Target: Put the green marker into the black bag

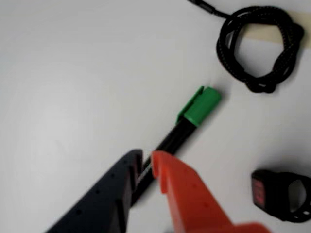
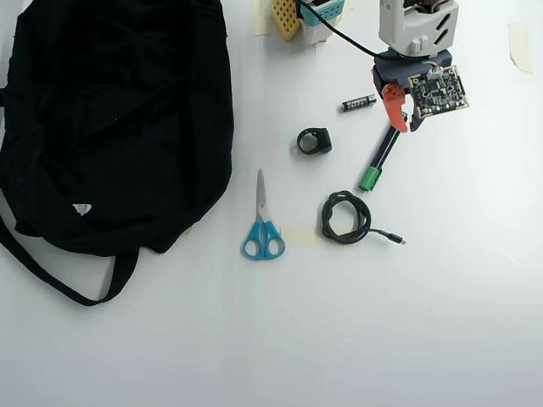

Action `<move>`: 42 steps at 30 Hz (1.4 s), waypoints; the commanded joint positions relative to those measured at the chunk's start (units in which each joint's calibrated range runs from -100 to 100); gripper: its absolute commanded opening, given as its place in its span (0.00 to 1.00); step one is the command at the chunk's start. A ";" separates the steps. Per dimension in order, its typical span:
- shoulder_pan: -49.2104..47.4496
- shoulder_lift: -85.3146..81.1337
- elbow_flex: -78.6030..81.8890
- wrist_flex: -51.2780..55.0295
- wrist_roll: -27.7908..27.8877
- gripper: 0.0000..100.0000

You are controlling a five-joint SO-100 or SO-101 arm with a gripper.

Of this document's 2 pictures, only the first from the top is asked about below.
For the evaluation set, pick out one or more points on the green capped black marker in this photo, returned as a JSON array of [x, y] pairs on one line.
[[201, 106]]

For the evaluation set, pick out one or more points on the short masking tape patch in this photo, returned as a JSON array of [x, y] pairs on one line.
[[262, 36]]

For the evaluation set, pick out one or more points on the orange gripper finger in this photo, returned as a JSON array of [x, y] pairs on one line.
[[189, 199]]

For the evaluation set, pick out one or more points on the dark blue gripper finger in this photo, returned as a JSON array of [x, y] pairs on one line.
[[102, 199]]

